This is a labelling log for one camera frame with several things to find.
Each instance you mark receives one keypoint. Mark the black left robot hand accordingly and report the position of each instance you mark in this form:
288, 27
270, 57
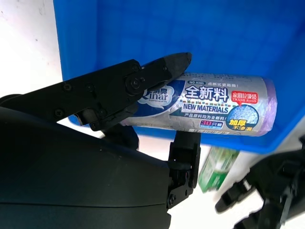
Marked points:
281, 186

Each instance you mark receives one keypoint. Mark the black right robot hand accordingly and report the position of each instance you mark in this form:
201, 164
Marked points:
71, 167

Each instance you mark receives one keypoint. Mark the green toothpaste box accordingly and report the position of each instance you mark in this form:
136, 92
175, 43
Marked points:
216, 169

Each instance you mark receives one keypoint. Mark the purple trash bag roll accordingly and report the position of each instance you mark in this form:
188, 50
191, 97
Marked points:
209, 105

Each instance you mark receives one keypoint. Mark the blue plastic tray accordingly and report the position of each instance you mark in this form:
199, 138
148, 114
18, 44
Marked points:
190, 35

